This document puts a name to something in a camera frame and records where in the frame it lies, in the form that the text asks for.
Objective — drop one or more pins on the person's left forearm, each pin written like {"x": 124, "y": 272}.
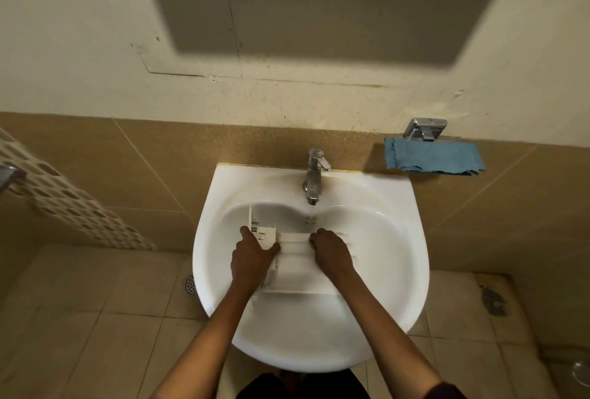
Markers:
{"x": 203, "y": 348}

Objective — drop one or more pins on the chrome wall tap lever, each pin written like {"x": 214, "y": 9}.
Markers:
{"x": 9, "y": 176}

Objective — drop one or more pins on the blue cloth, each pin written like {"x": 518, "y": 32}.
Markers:
{"x": 433, "y": 156}

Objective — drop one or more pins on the person's dark patterned pants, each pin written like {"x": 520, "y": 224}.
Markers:
{"x": 304, "y": 385}

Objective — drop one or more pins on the person's right hand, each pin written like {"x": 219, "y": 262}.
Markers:
{"x": 334, "y": 255}

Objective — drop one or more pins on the chrome sink faucet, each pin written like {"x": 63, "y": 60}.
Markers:
{"x": 315, "y": 177}

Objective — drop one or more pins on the chrome wall holder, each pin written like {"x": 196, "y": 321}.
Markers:
{"x": 426, "y": 129}

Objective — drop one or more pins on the person's left hand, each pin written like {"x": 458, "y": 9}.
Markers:
{"x": 251, "y": 260}

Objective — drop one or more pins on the person's dark patterned right sleeve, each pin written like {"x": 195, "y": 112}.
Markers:
{"x": 442, "y": 391}

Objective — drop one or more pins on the white ceramic sink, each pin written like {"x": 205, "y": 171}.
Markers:
{"x": 382, "y": 246}

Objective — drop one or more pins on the round metal floor drain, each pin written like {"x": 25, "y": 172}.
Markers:
{"x": 190, "y": 284}

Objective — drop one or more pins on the round translucent container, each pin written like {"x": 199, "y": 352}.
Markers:
{"x": 581, "y": 372}

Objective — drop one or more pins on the person's right forearm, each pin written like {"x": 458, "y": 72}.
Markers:
{"x": 392, "y": 338}

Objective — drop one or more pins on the white detergent drawer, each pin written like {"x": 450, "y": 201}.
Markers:
{"x": 295, "y": 269}

